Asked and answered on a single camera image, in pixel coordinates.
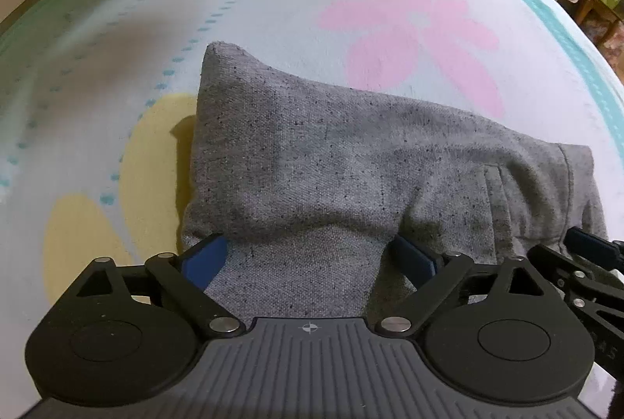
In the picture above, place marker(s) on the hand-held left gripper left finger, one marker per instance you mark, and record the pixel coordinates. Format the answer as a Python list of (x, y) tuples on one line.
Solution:
[(204, 262)]

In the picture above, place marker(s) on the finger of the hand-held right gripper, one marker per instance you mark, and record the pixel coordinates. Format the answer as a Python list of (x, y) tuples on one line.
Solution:
[(580, 285), (592, 244)]

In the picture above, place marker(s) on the floral bed sheet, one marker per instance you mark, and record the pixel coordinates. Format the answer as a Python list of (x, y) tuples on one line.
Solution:
[(122, 58)]

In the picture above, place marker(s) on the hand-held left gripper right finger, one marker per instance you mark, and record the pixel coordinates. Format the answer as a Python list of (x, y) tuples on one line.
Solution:
[(414, 262)]

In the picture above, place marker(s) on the wooden furniture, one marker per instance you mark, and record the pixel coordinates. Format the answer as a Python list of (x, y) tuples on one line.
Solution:
[(597, 16)]

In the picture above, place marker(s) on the grey pants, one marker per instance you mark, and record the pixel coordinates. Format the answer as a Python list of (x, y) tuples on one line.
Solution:
[(331, 165)]

